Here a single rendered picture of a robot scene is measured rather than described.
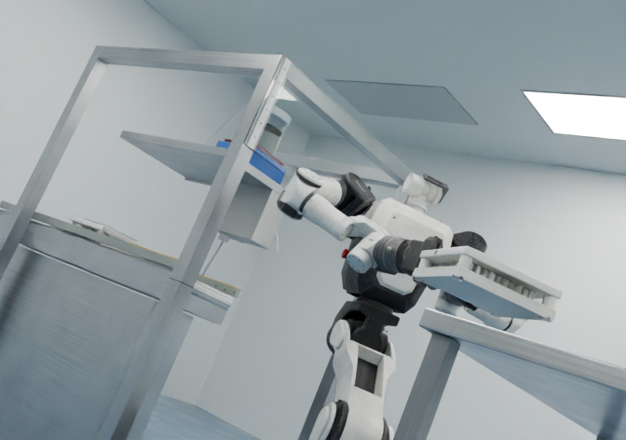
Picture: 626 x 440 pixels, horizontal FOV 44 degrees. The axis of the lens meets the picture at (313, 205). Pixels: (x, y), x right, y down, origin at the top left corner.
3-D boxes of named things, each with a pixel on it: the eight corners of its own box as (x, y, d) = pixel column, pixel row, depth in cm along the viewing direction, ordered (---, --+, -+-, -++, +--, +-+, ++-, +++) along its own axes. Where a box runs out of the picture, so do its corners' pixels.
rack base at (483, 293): (553, 322, 167) (557, 310, 167) (455, 275, 162) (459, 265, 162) (497, 317, 190) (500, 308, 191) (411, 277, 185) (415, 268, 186)
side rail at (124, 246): (186, 273, 262) (190, 264, 263) (183, 271, 261) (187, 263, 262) (1, 208, 349) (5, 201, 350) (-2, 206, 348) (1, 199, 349)
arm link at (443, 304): (469, 317, 204) (455, 319, 215) (483, 279, 206) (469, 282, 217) (430, 299, 203) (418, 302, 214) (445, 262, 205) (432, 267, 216)
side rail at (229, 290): (238, 297, 282) (240, 290, 282) (235, 296, 281) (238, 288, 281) (49, 230, 369) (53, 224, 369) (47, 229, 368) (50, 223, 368)
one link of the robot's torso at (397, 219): (309, 283, 252) (350, 185, 259) (400, 324, 259) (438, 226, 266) (335, 283, 224) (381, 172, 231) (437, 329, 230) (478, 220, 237)
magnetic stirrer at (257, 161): (281, 189, 291) (291, 167, 293) (246, 164, 276) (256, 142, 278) (245, 181, 304) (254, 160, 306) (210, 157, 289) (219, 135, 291)
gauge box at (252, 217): (268, 250, 287) (289, 200, 291) (251, 240, 279) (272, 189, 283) (229, 239, 302) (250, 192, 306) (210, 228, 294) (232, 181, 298)
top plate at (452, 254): (561, 299, 168) (564, 291, 168) (464, 254, 163) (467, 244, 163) (504, 297, 191) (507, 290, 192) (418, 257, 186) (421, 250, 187)
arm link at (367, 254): (399, 229, 198) (366, 224, 206) (374, 255, 193) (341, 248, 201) (412, 264, 204) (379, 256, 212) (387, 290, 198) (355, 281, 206)
